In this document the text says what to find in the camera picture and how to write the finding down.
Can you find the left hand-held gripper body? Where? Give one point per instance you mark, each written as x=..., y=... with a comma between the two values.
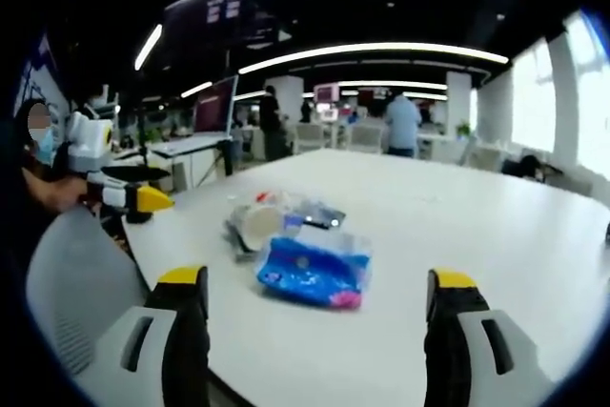
x=90, y=140

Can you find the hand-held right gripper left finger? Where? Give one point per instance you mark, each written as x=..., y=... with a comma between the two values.
x=157, y=340

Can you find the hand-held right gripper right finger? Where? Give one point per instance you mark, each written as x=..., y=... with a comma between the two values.
x=469, y=345

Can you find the white paper cup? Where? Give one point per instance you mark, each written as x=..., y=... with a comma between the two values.
x=259, y=222

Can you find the clear plastic bag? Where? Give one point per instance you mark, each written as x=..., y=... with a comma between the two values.
x=281, y=216

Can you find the blue snack packet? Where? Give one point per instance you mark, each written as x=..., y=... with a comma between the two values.
x=310, y=278

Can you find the dark packet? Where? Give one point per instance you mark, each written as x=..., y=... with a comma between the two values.
x=324, y=217

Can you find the person's left hand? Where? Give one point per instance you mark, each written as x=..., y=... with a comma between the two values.
x=57, y=190

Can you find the blue face mask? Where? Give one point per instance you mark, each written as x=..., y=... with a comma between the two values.
x=45, y=147

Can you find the black tripod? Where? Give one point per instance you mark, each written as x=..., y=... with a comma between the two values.
x=143, y=140

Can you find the white desk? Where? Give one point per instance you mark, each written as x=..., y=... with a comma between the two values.
x=186, y=146

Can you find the grey office chair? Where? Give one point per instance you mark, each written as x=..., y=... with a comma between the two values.
x=81, y=283

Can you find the white table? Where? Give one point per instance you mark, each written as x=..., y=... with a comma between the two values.
x=429, y=245

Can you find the dark red monitor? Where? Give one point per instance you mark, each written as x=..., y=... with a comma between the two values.
x=214, y=109

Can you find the hanging dark screen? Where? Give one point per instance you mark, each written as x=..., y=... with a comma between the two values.
x=224, y=21

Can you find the white chair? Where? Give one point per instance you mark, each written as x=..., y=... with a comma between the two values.
x=309, y=137

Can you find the green potted plant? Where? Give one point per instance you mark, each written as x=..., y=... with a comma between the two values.
x=463, y=129

